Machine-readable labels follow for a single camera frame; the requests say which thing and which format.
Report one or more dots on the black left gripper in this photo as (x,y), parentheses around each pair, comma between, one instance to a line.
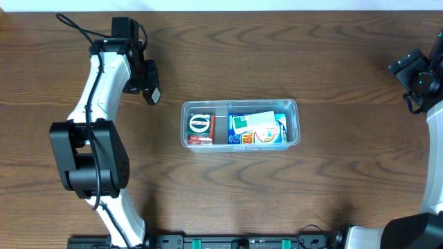
(151,81)

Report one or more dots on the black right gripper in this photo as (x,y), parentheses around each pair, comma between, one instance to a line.
(405,69)

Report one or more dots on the dark bottle white cap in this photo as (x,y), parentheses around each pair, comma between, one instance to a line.
(152,95)

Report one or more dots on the green Zam-Buk box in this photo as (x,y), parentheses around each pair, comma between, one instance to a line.
(199,124)

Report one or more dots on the clear plastic container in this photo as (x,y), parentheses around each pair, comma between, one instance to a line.
(225,140)

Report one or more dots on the red Panadol ActiFast box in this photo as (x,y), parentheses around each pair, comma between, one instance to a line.
(203,140)

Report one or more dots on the white green Panadol box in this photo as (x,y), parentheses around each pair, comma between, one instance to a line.
(246,123)

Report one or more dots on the blue Kool Fever box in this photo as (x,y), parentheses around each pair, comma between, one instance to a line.
(263,136)

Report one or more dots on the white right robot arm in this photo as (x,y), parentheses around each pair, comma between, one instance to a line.
(421,77)

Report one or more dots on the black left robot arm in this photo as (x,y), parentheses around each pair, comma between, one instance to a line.
(89,154)

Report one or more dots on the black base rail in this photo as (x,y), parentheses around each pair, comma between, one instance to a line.
(315,241)

